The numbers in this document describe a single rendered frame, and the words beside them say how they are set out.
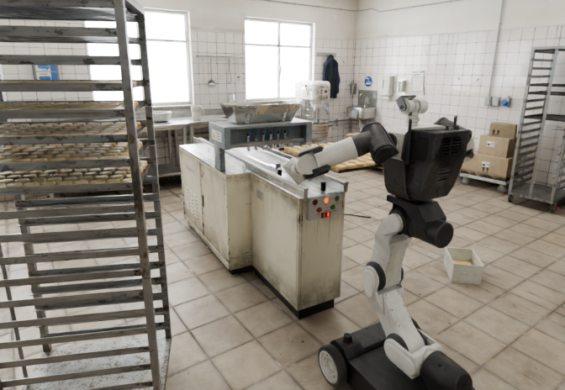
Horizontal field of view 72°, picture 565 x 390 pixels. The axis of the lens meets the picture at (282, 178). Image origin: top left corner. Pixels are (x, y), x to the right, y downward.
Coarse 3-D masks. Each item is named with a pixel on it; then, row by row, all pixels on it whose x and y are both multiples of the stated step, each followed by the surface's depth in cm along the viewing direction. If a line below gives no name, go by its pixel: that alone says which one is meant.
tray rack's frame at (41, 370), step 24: (0, 72) 167; (0, 96) 168; (0, 120) 170; (96, 360) 197; (120, 360) 197; (144, 360) 197; (168, 360) 199; (0, 384) 156; (48, 384) 181; (72, 384) 181; (96, 384) 181
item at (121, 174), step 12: (72, 168) 168; (84, 168) 168; (96, 168) 167; (108, 168) 167; (120, 168) 167; (144, 168) 174; (0, 180) 149; (12, 180) 149; (24, 180) 149; (36, 180) 149; (48, 180) 150; (60, 180) 151; (72, 180) 151; (84, 180) 149; (96, 180) 149; (108, 180) 150; (120, 180) 155
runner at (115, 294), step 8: (64, 296) 153; (72, 296) 153; (80, 296) 154; (88, 296) 154; (96, 296) 155; (104, 296) 156; (112, 296) 156; (120, 296) 157; (128, 296) 157; (0, 304) 149; (8, 304) 150; (16, 304) 150; (24, 304) 151; (32, 304) 151; (40, 304) 152
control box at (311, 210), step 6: (336, 192) 239; (312, 198) 228; (318, 198) 230; (324, 198) 232; (330, 198) 235; (312, 204) 229; (318, 204) 231; (324, 204) 234; (330, 204) 236; (336, 204) 238; (306, 210) 232; (312, 210) 230; (324, 210) 235; (330, 210) 237; (336, 210) 240; (306, 216) 233; (312, 216) 231; (318, 216) 234
